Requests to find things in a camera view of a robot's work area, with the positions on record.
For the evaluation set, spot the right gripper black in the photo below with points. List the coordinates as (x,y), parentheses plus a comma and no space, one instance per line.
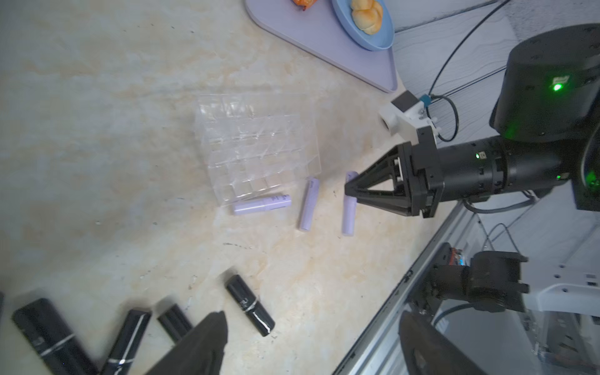
(415,171)

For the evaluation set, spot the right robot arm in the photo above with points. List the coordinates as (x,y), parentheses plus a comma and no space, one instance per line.
(546,120)

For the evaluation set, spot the blue plate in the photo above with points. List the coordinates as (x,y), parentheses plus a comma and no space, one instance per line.
(380,41)

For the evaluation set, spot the purple lipstick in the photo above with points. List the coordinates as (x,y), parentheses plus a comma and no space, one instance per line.
(262,204)
(349,215)
(309,205)

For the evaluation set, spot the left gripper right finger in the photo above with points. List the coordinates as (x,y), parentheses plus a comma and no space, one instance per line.
(427,351)

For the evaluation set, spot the orange snack packet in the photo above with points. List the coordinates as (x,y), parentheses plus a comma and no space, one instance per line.
(304,4)

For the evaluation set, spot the black lipstick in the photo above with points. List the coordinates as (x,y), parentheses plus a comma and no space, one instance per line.
(127,343)
(52,339)
(250,305)
(175,323)

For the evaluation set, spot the bread roll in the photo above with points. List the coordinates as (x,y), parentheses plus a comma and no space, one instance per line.
(367,15)

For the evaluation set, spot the aluminium rail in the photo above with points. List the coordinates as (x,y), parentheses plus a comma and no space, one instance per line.
(378,349)

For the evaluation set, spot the clear acrylic lipstick organizer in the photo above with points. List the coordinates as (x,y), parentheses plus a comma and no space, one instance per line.
(256,143)

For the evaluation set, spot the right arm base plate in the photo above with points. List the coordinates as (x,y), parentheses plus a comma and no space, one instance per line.
(446,279)

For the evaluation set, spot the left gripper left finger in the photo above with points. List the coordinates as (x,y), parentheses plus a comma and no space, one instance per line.
(201,351)

